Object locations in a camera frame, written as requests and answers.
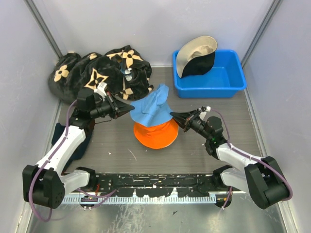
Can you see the orange hat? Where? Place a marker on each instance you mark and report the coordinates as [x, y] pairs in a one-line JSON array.
[[156, 137]]

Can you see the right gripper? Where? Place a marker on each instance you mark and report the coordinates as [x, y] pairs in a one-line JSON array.
[[188, 118]]

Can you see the black bucket hat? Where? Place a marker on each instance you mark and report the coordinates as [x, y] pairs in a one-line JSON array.
[[199, 65]]

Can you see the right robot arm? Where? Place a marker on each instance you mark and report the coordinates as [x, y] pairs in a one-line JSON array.
[[260, 177]]

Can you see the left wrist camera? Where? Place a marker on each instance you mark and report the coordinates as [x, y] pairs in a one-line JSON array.
[[101, 89]]

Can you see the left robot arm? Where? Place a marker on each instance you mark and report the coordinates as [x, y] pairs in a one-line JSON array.
[[56, 159]]

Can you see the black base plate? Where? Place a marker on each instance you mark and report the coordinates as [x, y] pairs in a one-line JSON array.
[[155, 185]]

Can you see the blue plastic bin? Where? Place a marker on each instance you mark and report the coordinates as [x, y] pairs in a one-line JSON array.
[[224, 80]]

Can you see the navy cloth with red stripe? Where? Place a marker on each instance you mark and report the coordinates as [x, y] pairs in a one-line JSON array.
[[80, 150]]

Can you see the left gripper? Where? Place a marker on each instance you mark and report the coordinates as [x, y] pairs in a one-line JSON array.
[[122, 108]]

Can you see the aluminium front rail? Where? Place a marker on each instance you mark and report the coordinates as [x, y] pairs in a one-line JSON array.
[[53, 187]]

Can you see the black flower-pattern blanket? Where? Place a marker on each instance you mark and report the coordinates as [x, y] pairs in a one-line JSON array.
[[123, 69]]

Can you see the blue cloth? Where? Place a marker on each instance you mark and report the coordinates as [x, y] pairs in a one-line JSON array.
[[152, 110]]

